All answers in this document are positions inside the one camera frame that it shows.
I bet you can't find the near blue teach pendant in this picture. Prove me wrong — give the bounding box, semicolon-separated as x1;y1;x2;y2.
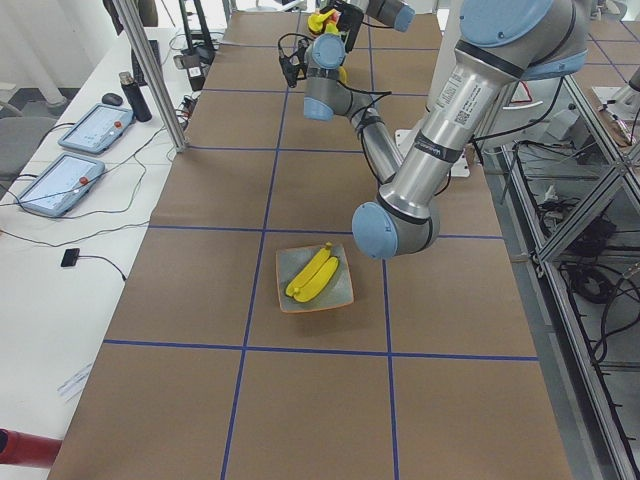
16;153;105;218

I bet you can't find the black computer mouse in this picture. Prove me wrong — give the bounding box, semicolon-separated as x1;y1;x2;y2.
101;92;123;106

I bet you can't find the black water bottle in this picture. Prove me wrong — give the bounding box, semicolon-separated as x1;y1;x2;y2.
118;71;152;122

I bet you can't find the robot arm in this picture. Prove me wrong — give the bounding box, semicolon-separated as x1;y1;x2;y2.
327;0;415;53
304;1;591;259

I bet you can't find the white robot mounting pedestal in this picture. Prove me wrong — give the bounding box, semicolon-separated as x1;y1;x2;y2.
396;1;471;178

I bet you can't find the red object at edge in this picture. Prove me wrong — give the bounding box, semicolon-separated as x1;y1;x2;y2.
1;429;62;468

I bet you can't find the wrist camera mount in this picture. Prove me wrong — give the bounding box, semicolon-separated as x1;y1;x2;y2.
277;32;313;88

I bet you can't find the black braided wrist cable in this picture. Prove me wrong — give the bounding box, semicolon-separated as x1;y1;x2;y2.
344;84;394;181

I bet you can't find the far blue teach pendant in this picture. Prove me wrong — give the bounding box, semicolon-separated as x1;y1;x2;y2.
58;103;134;155

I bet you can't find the grey square plate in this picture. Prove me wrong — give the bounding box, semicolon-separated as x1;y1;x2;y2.
276;242;354;313

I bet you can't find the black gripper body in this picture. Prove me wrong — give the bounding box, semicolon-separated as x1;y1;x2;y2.
332;1;364;53

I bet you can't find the aluminium frame post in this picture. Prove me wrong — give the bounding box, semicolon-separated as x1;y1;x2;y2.
113;0;187;153

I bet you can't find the blue teach pendant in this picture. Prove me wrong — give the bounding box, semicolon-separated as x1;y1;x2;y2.
16;153;105;218
58;103;134;155

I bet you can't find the yellow banana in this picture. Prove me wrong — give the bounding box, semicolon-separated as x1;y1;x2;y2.
307;9;340;36
285;242;332;297
293;256;340;303

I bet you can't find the small black puck device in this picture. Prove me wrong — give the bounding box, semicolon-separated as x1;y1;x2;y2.
60;248;80;268

